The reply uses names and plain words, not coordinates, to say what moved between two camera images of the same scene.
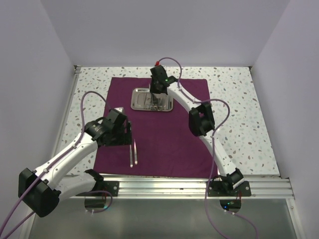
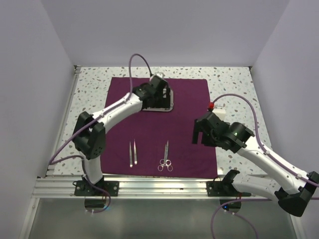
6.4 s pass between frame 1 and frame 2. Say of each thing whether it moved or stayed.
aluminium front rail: stayed
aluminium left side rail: stayed
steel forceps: stayed
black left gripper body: moved
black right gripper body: moved
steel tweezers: stayed
